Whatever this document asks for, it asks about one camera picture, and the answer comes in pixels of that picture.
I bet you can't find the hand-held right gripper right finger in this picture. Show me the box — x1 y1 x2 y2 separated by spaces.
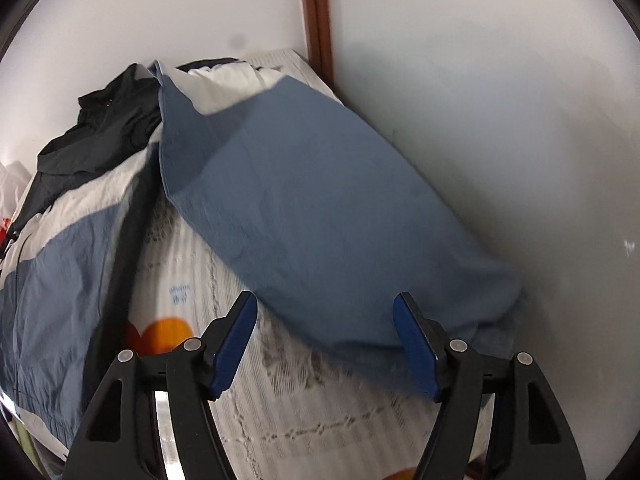
392 292 587 480

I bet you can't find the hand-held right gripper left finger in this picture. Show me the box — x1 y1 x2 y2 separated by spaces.
65 291 259 480

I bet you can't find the black cloth garment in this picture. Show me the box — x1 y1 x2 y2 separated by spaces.
0 58 523 456

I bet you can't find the fruit print lace tablecloth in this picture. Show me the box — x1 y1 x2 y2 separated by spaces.
65 49 516 480

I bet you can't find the white plastic bag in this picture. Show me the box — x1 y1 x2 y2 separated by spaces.
0 161 36 221

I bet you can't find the brown wooden door trim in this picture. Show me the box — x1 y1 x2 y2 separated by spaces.
298 0 335 83

